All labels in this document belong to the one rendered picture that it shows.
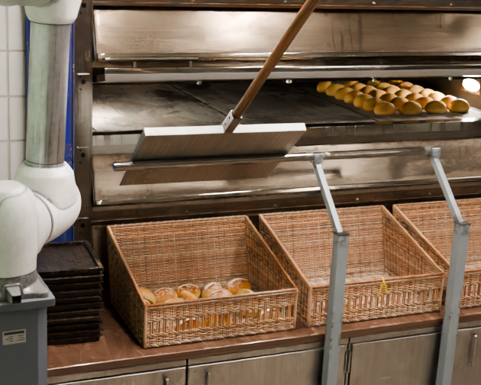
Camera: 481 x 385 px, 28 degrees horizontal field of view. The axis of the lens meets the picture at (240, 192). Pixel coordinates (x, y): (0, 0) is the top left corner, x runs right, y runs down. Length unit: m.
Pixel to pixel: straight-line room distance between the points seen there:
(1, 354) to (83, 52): 1.25
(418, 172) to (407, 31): 0.58
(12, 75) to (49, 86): 0.82
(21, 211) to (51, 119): 0.27
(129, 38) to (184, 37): 0.20
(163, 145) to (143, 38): 0.51
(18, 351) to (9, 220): 0.34
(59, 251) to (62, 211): 0.74
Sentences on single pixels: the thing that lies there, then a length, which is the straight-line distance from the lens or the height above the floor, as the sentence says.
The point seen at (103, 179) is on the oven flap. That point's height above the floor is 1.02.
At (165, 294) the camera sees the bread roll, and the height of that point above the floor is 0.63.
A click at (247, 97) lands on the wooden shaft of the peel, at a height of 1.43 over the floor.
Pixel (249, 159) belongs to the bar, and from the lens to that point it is 3.20.
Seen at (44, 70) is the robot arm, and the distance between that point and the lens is 2.49.
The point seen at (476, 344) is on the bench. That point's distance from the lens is 3.74.
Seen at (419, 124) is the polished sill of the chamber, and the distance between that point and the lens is 3.95.
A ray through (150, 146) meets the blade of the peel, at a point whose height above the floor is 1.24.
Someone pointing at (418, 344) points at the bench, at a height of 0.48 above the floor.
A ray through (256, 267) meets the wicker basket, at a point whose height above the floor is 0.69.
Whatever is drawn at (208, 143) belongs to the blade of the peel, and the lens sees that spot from 3.08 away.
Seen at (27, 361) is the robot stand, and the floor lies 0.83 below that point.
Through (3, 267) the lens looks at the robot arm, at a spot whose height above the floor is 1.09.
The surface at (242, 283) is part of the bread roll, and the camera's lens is 3.58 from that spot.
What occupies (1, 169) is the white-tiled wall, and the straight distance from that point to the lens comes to 3.37.
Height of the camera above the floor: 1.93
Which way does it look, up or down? 16 degrees down
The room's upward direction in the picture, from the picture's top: 3 degrees clockwise
